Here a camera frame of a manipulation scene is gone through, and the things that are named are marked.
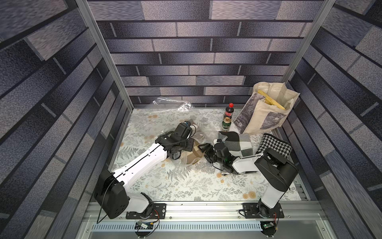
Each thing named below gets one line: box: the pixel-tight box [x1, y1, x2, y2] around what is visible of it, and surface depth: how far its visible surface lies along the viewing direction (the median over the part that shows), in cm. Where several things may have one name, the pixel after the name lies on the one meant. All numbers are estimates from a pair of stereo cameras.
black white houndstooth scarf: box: [255, 133, 293, 159], surface depth 95 cm
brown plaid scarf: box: [186, 139, 205, 165], surface depth 92 cm
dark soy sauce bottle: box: [223, 102, 235, 119], surface depth 108 cm
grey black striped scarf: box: [217, 131, 253, 157], surface depth 99 cm
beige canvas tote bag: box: [233, 81, 301, 135], surface depth 96 cm
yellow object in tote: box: [257, 89, 287, 111], surface depth 92 cm
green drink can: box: [221, 117, 232, 132], surface depth 101 cm
